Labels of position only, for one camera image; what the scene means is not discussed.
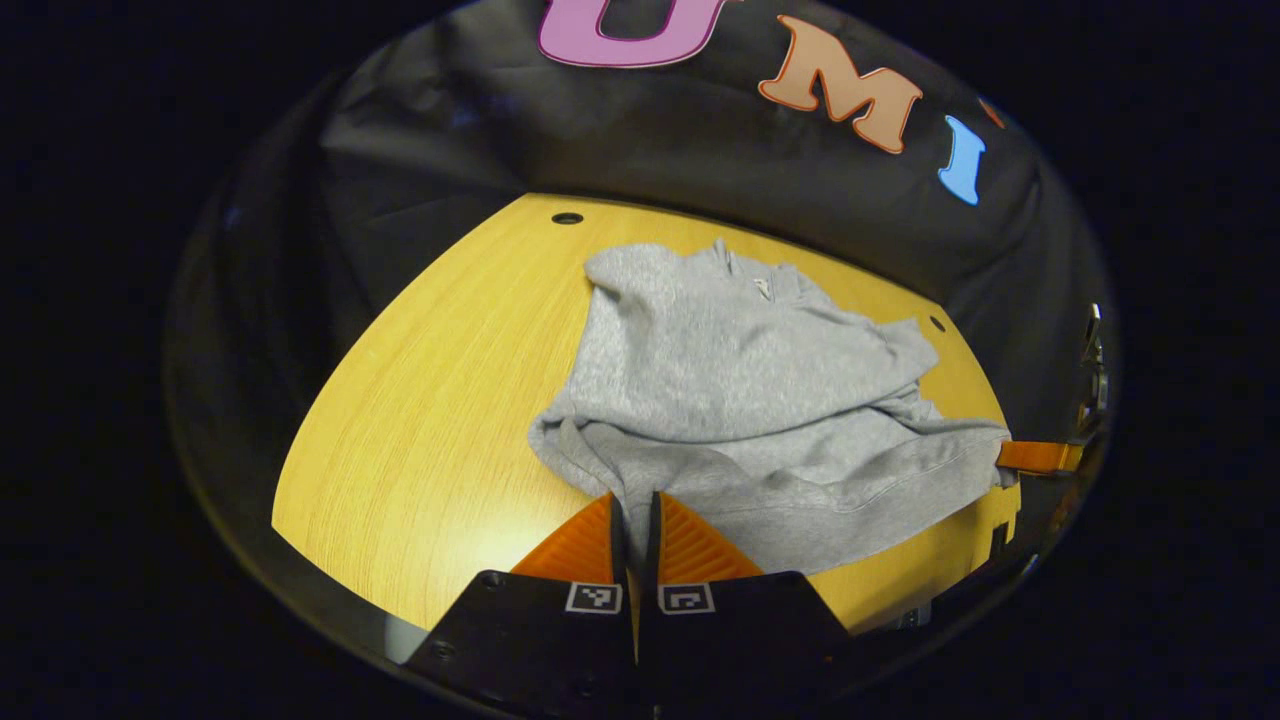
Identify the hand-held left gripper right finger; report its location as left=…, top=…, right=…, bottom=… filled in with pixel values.
left=640, top=490, right=861, bottom=720

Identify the grey sweatshirt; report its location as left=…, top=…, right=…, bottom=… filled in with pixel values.
left=528, top=238, right=1013, bottom=601

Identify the black backdrop cloth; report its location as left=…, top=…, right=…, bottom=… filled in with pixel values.
left=165, top=0, right=1116, bottom=601

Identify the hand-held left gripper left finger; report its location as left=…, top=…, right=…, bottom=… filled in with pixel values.
left=405, top=490, right=639, bottom=720

